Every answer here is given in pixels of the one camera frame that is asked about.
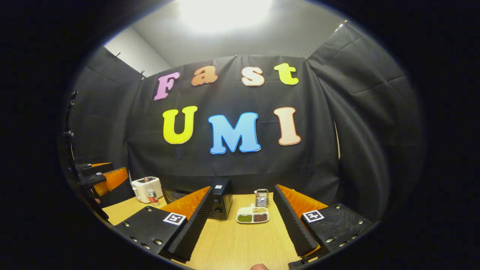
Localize black backdrop cloth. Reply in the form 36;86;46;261
66;21;426;222

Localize large ceiling light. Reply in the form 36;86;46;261
178;0;274;34

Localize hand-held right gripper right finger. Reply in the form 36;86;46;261
273;184;374;263

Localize clear bottle with red label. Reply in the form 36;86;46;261
144;177;160;207

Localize white toaster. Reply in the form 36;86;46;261
131;176;164;204

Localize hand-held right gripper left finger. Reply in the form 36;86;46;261
114;186;214;263

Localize clear wire-frame holder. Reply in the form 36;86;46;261
254;189;269;208

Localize white divided dish of beans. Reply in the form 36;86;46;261
236;204;270;224

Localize black cable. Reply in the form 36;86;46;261
62;90;80;177

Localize black electric oven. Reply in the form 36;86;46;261
162;177;233;221

